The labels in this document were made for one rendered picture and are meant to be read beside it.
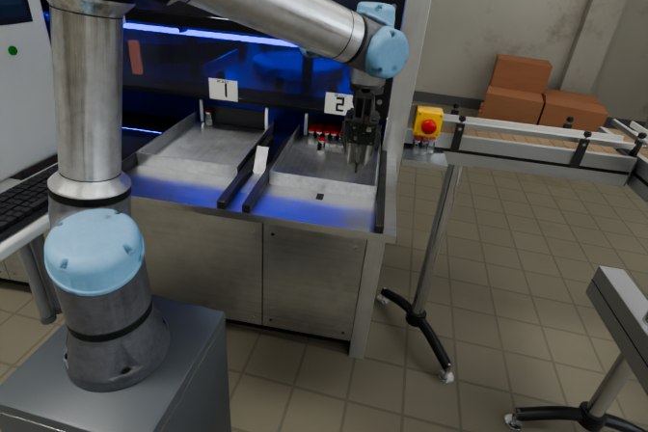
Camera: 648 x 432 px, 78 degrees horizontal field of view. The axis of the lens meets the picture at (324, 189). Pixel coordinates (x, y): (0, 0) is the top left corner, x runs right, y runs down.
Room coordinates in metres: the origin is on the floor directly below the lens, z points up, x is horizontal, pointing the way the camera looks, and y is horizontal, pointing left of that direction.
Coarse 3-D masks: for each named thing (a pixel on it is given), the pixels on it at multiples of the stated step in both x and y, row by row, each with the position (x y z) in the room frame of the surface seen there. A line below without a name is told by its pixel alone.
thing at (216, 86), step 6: (210, 78) 1.15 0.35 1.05; (210, 84) 1.15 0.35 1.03; (216, 84) 1.14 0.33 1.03; (222, 84) 1.14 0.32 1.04; (228, 84) 1.14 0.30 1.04; (234, 84) 1.14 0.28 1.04; (210, 90) 1.15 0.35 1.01; (216, 90) 1.14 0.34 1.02; (222, 90) 1.14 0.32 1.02; (228, 90) 1.14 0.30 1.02; (234, 90) 1.14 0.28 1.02; (210, 96) 1.15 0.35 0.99; (216, 96) 1.14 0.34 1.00; (222, 96) 1.14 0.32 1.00; (228, 96) 1.14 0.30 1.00; (234, 96) 1.14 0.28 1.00
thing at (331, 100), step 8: (328, 96) 1.11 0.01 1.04; (336, 96) 1.11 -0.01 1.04; (344, 96) 1.10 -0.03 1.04; (352, 96) 1.10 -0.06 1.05; (328, 104) 1.11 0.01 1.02; (344, 104) 1.10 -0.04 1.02; (352, 104) 1.10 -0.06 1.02; (328, 112) 1.11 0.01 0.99; (336, 112) 1.11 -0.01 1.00; (344, 112) 1.10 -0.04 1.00
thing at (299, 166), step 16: (288, 144) 1.05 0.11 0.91; (304, 144) 1.12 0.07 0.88; (288, 160) 1.00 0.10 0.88; (304, 160) 1.01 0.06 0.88; (320, 160) 1.02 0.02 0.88; (336, 160) 1.03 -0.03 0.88; (368, 160) 1.05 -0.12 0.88; (272, 176) 0.86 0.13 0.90; (288, 176) 0.86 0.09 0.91; (304, 176) 0.85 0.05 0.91; (320, 176) 0.92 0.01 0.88; (336, 176) 0.93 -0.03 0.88; (352, 176) 0.94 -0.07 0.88; (368, 176) 0.94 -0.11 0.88; (336, 192) 0.84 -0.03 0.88; (352, 192) 0.84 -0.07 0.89; (368, 192) 0.83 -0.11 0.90
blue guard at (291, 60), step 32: (128, 32) 1.17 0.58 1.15; (160, 32) 1.16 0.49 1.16; (192, 32) 1.15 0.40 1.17; (224, 32) 1.14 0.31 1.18; (128, 64) 1.18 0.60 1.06; (160, 64) 1.16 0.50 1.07; (192, 64) 1.15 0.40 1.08; (224, 64) 1.14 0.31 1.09; (256, 64) 1.13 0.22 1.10; (288, 64) 1.12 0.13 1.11; (320, 64) 1.11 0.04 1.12; (256, 96) 1.13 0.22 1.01; (288, 96) 1.12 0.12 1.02; (320, 96) 1.11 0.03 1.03
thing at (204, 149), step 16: (176, 128) 1.10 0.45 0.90; (192, 128) 1.17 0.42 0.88; (208, 128) 1.18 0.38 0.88; (224, 128) 1.19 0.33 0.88; (240, 128) 1.20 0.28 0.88; (272, 128) 1.19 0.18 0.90; (160, 144) 1.01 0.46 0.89; (176, 144) 1.04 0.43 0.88; (192, 144) 1.05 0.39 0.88; (208, 144) 1.06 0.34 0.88; (224, 144) 1.07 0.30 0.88; (240, 144) 1.08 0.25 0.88; (256, 144) 1.03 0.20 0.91; (144, 160) 0.90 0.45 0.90; (160, 160) 0.89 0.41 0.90; (176, 160) 0.89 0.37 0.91; (192, 160) 0.88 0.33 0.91; (208, 160) 0.96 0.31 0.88; (224, 160) 0.96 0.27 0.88; (240, 160) 0.91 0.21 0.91; (224, 176) 0.87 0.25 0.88
